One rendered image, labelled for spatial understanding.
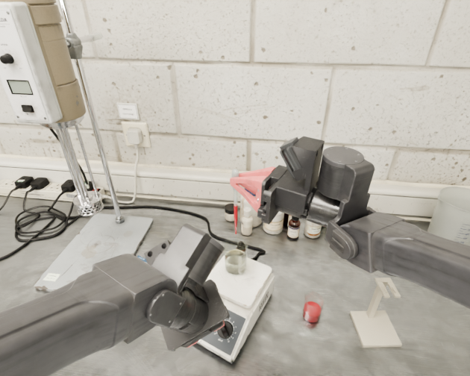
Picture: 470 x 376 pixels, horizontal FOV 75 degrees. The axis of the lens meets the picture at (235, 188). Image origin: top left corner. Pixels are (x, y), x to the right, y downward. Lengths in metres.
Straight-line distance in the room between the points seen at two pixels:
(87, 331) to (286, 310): 0.53
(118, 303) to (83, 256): 0.64
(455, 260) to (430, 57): 0.67
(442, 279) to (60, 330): 0.36
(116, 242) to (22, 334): 0.68
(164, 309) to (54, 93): 0.48
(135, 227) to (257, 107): 0.52
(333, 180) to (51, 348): 0.37
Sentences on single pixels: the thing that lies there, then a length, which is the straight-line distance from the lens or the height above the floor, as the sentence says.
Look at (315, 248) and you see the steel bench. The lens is 0.91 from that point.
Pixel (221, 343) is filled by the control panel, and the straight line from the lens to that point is 0.67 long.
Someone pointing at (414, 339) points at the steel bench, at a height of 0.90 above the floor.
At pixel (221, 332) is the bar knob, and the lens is 0.65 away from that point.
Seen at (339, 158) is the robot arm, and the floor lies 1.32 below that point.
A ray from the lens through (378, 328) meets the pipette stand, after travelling 0.78.
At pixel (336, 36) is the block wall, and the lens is 0.89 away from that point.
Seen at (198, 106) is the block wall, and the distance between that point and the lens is 0.95.
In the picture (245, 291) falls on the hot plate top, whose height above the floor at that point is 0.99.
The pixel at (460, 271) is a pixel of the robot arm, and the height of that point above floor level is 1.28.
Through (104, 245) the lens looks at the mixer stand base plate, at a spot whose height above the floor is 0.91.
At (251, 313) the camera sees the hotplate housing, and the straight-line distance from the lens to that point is 0.67.
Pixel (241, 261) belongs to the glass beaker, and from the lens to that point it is 0.67.
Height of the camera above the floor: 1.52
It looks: 33 degrees down
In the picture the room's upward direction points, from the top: straight up
